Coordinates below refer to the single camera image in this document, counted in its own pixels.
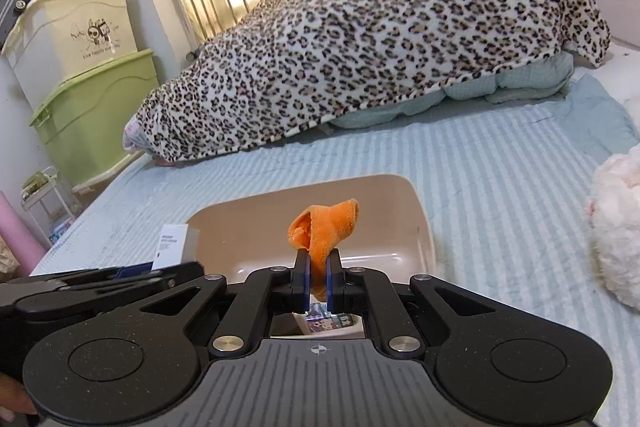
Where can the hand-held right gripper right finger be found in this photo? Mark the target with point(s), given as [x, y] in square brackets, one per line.
[331, 287]

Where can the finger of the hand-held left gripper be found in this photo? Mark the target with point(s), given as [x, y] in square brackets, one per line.
[125, 289]
[75, 277]

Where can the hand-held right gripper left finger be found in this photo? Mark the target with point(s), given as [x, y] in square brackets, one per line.
[303, 287]

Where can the orange cloth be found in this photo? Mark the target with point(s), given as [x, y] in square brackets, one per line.
[325, 222]

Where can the beige plastic basin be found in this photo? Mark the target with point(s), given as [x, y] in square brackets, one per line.
[380, 217]

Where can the person's left hand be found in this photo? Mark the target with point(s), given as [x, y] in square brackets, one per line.
[15, 397]

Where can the small skull print packet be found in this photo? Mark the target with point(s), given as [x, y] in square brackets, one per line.
[325, 324]

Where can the white cardboard box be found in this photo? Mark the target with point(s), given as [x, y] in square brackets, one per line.
[175, 244]

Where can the pink rolled mat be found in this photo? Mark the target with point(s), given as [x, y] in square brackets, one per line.
[17, 232]

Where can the small white rack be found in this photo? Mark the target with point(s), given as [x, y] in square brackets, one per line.
[47, 202]

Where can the green plastic storage box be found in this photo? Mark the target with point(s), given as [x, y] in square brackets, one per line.
[95, 122]

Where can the leopard print blanket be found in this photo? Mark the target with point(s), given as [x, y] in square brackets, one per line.
[350, 57]

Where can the cream plastic storage box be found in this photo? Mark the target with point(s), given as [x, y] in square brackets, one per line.
[65, 32]

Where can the light green quilt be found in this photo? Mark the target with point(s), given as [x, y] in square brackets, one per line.
[500, 82]

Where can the white plush toy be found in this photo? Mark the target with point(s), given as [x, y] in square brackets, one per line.
[617, 227]

